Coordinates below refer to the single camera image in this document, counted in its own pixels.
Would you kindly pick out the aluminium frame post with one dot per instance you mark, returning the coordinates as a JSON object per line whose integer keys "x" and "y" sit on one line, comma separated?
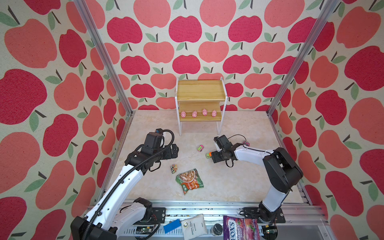
{"x": 319, "y": 24}
{"x": 90, "y": 24}

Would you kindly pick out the white paper packet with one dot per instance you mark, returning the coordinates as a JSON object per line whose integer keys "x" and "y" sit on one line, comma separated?
{"x": 194, "y": 227}

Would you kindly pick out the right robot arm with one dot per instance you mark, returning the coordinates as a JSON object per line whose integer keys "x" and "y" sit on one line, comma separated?
{"x": 282, "y": 171}

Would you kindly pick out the front aluminium rail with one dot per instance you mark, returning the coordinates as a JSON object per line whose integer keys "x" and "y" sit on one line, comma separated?
{"x": 289, "y": 214}

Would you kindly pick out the pink green truck toy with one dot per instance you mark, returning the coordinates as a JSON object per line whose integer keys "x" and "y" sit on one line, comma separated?
{"x": 200, "y": 148}

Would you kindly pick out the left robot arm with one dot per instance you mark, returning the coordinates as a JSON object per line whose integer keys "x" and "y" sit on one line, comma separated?
{"x": 126, "y": 189}

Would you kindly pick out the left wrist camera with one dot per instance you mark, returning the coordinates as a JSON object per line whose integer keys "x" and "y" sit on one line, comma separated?
{"x": 159, "y": 133}

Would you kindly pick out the green orange mixer truck toy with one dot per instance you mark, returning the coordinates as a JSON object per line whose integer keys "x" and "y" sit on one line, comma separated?
{"x": 208, "y": 155}

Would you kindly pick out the green snack bag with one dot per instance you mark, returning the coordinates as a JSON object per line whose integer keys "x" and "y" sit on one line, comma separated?
{"x": 189, "y": 180}

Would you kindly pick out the round metal can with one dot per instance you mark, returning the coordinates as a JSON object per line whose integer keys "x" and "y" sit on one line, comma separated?
{"x": 217, "y": 230}

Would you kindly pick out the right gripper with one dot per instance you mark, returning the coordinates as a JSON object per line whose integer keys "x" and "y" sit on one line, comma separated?
{"x": 214, "y": 157}

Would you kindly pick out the wooden two-tier shelf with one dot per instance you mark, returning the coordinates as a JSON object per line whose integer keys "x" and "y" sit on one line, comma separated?
{"x": 196, "y": 95}

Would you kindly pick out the blue card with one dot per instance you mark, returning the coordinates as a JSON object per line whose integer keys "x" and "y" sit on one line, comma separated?
{"x": 172, "y": 226}

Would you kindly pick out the right aluminium frame post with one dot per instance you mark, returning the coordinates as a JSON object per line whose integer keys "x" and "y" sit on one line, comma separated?
{"x": 319, "y": 24}

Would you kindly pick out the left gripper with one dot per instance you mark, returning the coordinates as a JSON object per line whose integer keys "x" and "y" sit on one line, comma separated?
{"x": 169, "y": 154}

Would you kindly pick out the left aluminium frame post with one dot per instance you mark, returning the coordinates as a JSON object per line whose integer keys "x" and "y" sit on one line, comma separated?
{"x": 90, "y": 24}

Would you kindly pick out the purple Fox's candy bag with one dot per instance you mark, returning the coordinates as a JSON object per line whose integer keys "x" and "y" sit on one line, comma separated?
{"x": 240, "y": 229}

